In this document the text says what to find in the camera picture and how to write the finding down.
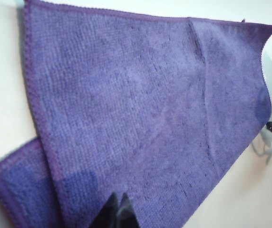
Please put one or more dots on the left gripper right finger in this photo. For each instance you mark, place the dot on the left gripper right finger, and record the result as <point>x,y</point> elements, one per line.
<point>127,213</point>

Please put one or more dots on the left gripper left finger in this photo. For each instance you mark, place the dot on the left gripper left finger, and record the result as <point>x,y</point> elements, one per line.
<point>108,213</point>

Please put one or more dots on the purple microfiber cloth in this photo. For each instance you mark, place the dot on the purple microfiber cloth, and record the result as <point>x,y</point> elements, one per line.
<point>138,95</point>

